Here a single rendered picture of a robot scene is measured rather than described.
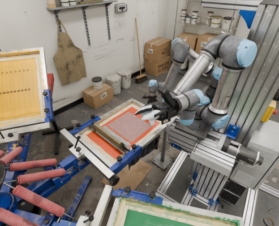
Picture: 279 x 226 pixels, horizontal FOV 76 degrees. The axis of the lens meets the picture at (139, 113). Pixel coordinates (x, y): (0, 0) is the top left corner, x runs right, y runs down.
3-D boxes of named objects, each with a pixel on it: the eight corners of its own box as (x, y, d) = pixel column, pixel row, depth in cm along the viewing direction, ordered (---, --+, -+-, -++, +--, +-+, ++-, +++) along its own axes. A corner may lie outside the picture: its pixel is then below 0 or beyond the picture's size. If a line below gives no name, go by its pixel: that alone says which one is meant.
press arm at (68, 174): (135, 125, 191) (135, 121, 187) (139, 128, 188) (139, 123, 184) (9, 216, 120) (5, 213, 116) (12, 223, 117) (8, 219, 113)
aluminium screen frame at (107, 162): (131, 100, 211) (131, 97, 209) (173, 122, 180) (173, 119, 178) (72, 136, 166) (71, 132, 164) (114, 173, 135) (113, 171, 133)
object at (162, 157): (160, 152, 271) (166, 100, 211) (172, 160, 259) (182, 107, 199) (151, 161, 258) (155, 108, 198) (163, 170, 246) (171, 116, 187)
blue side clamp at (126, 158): (137, 149, 155) (137, 143, 151) (142, 152, 153) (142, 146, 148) (111, 171, 138) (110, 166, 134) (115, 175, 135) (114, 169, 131)
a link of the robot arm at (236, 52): (209, 115, 126) (235, 32, 92) (227, 127, 116) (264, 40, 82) (197, 120, 121) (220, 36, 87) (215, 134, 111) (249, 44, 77)
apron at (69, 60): (85, 76, 351) (73, 15, 286) (87, 76, 347) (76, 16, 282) (60, 85, 321) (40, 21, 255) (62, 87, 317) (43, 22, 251)
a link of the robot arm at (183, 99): (189, 97, 82) (177, 91, 88) (181, 100, 80) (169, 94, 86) (188, 111, 86) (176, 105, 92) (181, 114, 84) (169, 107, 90)
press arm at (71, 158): (79, 154, 145) (78, 149, 142) (84, 158, 142) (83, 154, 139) (60, 167, 135) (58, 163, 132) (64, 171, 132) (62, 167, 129)
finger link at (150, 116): (146, 131, 74) (161, 122, 79) (145, 119, 71) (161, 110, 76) (141, 128, 76) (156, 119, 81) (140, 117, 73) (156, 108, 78)
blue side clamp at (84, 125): (98, 120, 185) (97, 115, 180) (101, 122, 182) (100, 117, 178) (72, 136, 167) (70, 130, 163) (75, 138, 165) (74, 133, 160)
